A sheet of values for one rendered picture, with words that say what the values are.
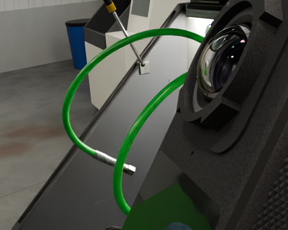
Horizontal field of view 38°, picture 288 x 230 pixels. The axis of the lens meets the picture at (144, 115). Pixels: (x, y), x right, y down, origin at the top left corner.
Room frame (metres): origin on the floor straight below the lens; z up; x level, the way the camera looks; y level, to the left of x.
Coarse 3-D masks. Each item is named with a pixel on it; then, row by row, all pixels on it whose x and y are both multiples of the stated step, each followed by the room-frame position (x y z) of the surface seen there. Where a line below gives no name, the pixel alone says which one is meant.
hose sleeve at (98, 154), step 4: (96, 152) 0.78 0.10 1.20; (100, 152) 0.78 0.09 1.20; (92, 156) 0.78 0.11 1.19; (96, 156) 0.77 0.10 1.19; (100, 156) 0.78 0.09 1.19; (104, 156) 0.78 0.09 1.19; (108, 156) 0.78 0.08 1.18; (100, 160) 0.78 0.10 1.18; (104, 160) 0.78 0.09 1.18; (108, 160) 0.78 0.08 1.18; (112, 160) 0.78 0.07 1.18; (108, 164) 0.78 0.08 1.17; (112, 164) 0.78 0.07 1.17; (124, 164) 0.79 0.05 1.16; (124, 168) 0.78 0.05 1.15
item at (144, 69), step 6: (108, 0) 1.02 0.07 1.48; (108, 6) 1.03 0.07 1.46; (114, 6) 1.03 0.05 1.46; (114, 12) 1.03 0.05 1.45; (120, 24) 1.04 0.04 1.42; (126, 36) 1.05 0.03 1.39; (132, 48) 1.05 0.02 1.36; (138, 54) 1.06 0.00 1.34; (144, 66) 1.06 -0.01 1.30; (144, 72) 1.06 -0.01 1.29
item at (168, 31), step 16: (144, 32) 0.79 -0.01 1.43; (160, 32) 0.80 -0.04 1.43; (176, 32) 0.80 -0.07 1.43; (192, 32) 0.81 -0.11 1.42; (112, 48) 0.78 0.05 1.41; (96, 64) 0.78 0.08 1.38; (80, 80) 0.78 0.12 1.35; (64, 112) 0.77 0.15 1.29; (64, 128) 0.77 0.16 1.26; (80, 144) 0.77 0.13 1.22
